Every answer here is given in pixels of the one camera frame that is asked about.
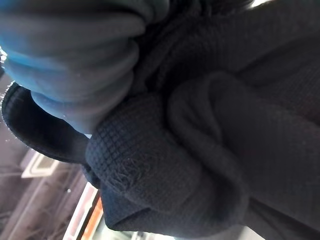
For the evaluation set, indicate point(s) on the right robot hand black cloth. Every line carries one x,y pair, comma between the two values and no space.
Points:
75,62

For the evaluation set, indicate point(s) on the pale grey rectangular box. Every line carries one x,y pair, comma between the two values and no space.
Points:
40,165

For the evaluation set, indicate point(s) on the dark waffle-knit garment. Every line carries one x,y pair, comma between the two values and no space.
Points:
200,150

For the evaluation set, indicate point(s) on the white and orange frame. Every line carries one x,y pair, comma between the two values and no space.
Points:
86,215

